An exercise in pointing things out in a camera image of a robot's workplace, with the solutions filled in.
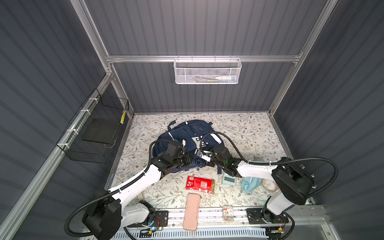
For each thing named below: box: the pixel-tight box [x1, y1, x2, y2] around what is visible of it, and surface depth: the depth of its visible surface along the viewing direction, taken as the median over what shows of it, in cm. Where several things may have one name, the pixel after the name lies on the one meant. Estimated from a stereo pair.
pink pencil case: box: [183, 193, 201, 231], surface depth 75 cm
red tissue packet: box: [185, 176, 215, 194], surface depth 86 cm
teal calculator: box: [221, 171, 237, 186], surface depth 86 cm
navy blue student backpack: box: [153, 119, 224, 172], surface depth 98 cm
